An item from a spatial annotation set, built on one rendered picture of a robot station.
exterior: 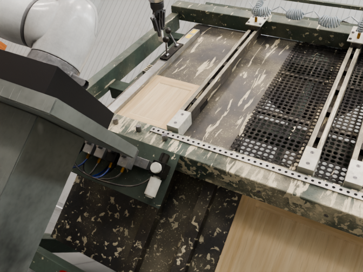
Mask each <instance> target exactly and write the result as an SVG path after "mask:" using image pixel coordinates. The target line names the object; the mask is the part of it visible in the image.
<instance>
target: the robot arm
mask: <svg viewBox="0 0 363 272"><path fill-rule="evenodd" d="M148 1H149V2H150V8H151V9H152V14H153V16H152V17H150V20H152V24H153V27H154V31H156V32H157V33H158V41H159V42H163V37H164V35H163V30H165V29H164V27H165V13H166V9H164V0H148ZM98 26H99V21H98V14H97V9H96V7H95V6H94V4H93V3H92V2H91V1H89V0H0V38H3V39H5V40H8V41H10V42H13V43H15V44H19V45H22V46H26V47H29V48H31V50H30V52H29V54H28V55H27V57H29V58H32V59H35V60H39V61H42V62H45V63H49V64H52V65H56V66H58V67H59V68H61V69H62V70H63V71H64V72H65V73H67V74H68V75H69V76H70V77H71V78H72V79H74V80H75V81H76V82H77V83H78V84H79V85H81V86H82V87H83V88H85V89H87V88H88V86H89V82H88V81H87V80H85V79H83V78H81V77H79V74H80V73H81V71H82V69H83V67H84V65H85V64H86V62H87V60H88V58H89V56H90V54H91V51H92V49H93V46H94V44H95V41H96V38H97V34H98Z"/></svg>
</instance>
